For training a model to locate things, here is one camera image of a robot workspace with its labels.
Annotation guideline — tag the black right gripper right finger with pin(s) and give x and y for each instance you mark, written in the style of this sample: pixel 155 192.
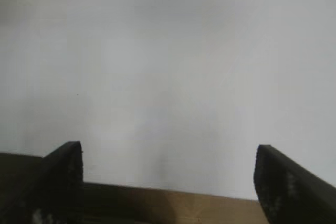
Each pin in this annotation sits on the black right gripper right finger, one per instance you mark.
pixel 294 195

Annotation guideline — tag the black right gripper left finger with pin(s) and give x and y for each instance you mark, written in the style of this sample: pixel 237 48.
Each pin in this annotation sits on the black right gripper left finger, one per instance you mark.
pixel 55 187

